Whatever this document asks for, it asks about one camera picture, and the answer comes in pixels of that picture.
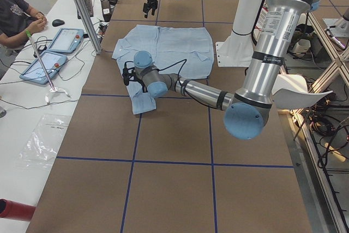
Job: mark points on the metal rod with green tip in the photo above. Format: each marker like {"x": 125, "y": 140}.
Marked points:
{"x": 40, "y": 60}

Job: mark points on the clear plastic bag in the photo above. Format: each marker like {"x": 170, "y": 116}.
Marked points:
{"x": 41, "y": 149}

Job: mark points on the black keyboard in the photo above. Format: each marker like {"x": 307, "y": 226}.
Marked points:
{"x": 89, "y": 7}

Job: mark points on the blue teach pendant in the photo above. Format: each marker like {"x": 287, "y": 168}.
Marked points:
{"x": 66, "y": 40}
{"x": 52, "y": 63}

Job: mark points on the grey aluminium frame post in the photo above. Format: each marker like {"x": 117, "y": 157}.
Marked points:
{"x": 80, "y": 5}

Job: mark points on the lower blue teach pendant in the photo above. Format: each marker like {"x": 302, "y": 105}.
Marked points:
{"x": 52, "y": 63}

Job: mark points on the black computer mouse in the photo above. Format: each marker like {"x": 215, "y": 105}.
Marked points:
{"x": 57, "y": 22}

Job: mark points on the person in dark shirt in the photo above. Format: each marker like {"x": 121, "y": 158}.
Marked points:
{"x": 17, "y": 18}

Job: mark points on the light blue button-up shirt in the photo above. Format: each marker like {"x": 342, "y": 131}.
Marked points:
{"x": 187, "y": 51}

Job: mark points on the red cylinder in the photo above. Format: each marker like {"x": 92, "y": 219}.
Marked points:
{"x": 16, "y": 211}

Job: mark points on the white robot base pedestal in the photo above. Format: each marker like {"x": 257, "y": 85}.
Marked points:
{"x": 242, "y": 25}

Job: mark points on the upper blue teach pendant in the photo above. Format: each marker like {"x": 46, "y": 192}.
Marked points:
{"x": 66, "y": 40}

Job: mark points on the white plastic chair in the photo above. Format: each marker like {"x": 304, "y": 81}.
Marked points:
{"x": 290, "y": 92}

